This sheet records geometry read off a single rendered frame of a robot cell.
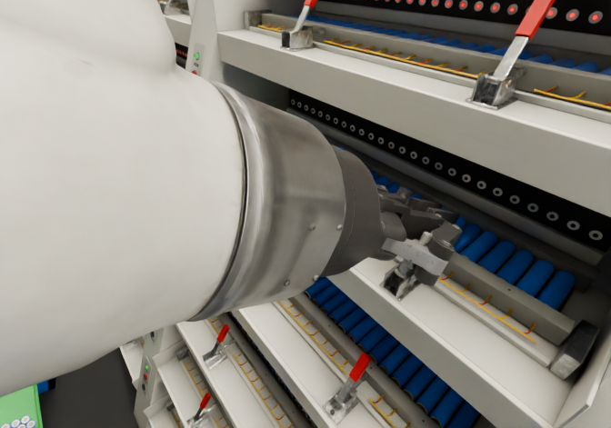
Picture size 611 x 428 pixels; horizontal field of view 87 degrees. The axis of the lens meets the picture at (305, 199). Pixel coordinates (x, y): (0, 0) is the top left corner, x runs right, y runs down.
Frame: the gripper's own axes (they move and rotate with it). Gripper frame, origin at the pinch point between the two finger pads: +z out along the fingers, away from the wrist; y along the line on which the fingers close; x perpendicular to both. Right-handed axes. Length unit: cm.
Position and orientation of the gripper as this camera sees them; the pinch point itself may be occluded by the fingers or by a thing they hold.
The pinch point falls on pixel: (428, 219)
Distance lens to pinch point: 34.0
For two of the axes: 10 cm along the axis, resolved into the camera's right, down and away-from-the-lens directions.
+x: 3.9, -8.9, -2.5
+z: 6.6, 0.8, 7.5
